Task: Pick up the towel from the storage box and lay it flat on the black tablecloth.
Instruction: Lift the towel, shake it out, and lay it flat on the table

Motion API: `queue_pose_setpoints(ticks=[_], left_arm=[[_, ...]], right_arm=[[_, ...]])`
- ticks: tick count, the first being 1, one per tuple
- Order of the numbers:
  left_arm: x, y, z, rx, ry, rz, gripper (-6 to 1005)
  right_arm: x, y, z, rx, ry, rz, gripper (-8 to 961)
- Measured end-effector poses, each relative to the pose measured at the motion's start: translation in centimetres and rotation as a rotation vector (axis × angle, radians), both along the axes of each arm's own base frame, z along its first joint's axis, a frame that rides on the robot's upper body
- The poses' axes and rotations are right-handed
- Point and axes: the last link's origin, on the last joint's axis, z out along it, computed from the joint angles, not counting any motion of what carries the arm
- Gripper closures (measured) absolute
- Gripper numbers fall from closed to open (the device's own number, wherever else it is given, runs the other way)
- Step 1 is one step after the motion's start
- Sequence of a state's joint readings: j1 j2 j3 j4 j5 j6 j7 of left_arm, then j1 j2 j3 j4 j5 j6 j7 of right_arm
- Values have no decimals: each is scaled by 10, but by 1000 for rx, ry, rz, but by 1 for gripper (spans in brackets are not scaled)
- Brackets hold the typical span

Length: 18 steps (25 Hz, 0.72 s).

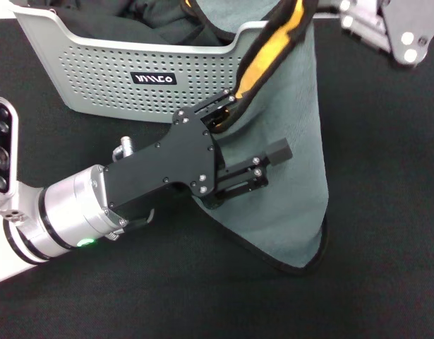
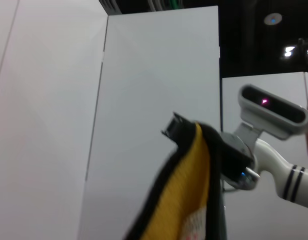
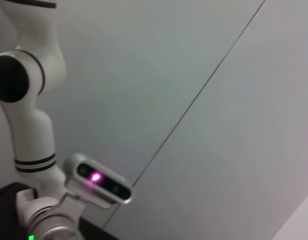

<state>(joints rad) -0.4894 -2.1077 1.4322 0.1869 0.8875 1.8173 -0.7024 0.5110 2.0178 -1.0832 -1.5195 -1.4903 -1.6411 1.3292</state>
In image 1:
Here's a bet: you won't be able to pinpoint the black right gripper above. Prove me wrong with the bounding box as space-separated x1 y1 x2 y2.
338 0 434 67

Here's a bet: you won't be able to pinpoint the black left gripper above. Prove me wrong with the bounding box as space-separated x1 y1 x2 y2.
102 88 294 215

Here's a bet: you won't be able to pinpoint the yellow and grey towel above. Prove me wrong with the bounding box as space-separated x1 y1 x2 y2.
190 0 330 277

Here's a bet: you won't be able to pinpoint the grey towel with black trim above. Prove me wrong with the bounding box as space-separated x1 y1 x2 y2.
181 0 281 40

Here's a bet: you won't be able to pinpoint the dark grey crumpled towel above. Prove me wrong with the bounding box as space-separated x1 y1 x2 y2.
121 0 227 47

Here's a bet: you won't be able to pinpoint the grey perforated plastic storage basket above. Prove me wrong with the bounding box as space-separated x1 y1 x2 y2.
10 0 272 124

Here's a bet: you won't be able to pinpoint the black tablecloth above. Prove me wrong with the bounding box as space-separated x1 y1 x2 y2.
0 17 434 339

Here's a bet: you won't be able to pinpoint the silver plug connector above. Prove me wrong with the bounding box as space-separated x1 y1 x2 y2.
112 136 135 162

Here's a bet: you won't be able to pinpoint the black cloth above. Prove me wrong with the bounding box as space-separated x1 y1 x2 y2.
49 0 168 45

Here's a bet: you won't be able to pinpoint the black cable with spring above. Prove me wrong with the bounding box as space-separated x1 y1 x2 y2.
105 208 156 242

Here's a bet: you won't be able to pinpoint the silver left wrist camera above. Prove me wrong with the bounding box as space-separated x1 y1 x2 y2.
0 97 20 202

